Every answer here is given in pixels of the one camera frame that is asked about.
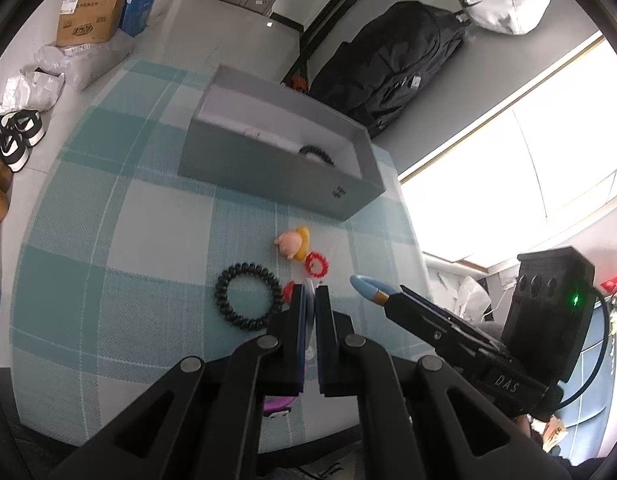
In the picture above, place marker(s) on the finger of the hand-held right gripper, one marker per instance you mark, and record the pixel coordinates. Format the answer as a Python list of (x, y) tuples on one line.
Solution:
[(423, 330), (438, 312)]

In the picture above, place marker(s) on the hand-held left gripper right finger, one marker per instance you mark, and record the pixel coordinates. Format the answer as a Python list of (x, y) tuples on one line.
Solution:
[(323, 320)]

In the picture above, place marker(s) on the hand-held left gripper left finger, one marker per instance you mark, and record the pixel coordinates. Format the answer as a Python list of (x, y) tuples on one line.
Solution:
[(301, 320)]

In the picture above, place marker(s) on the white hair clip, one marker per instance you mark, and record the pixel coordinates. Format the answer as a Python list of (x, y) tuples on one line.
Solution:
[(311, 292)]

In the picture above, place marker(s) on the pink pig hair clip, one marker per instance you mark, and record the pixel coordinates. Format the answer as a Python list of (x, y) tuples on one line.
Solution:
[(290, 244)]

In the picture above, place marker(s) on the grey cardboard box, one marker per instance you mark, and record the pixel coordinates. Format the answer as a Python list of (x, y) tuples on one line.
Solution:
[(268, 175)]

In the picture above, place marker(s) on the white plastic bag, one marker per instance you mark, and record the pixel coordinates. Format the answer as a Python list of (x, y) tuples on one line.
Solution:
[(471, 297)]

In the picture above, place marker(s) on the bright window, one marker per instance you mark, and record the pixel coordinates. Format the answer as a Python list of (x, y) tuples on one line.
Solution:
[(528, 180)]

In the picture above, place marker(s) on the teal plaid tablecloth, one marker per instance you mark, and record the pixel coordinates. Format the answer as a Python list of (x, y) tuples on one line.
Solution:
[(138, 210)]

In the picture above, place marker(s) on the small orange object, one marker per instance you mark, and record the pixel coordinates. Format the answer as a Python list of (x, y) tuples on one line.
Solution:
[(299, 85)]

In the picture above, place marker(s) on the black backpack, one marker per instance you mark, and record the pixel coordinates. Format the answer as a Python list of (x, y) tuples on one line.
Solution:
[(388, 60)]

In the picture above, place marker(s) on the black white sneaker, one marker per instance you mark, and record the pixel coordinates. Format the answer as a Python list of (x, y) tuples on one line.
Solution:
[(11, 152), (23, 127)]

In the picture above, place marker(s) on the white plastic packages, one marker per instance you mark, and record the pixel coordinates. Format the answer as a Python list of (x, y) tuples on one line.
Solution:
[(73, 67)]

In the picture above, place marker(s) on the large blue carton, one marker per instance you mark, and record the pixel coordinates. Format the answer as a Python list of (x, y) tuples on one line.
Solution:
[(138, 7)]

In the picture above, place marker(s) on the brown cardboard box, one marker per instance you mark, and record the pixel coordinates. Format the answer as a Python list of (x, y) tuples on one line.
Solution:
[(91, 17)]

